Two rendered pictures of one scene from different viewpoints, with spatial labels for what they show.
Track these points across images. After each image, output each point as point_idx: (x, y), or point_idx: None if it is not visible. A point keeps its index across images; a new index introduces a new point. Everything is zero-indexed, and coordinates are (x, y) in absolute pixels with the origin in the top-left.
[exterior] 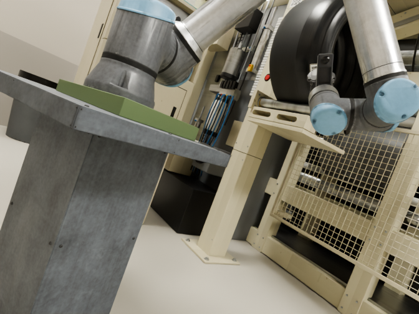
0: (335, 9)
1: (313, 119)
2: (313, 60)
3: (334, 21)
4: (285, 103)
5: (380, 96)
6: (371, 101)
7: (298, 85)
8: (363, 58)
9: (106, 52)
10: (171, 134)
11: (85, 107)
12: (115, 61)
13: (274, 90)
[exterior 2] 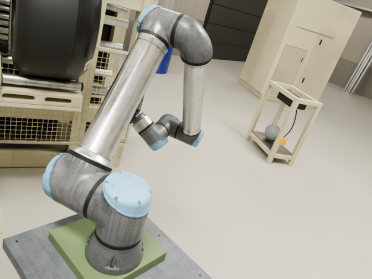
0: (98, 7)
1: (156, 149)
2: (88, 58)
3: (100, 21)
4: (45, 83)
5: (197, 143)
6: (189, 141)
7: (68, 74)
8: (191, 128)
9: (133, 244)
10: (160, 235)
11: (209, 275)
12: (139, 243)
13: (29, 71)
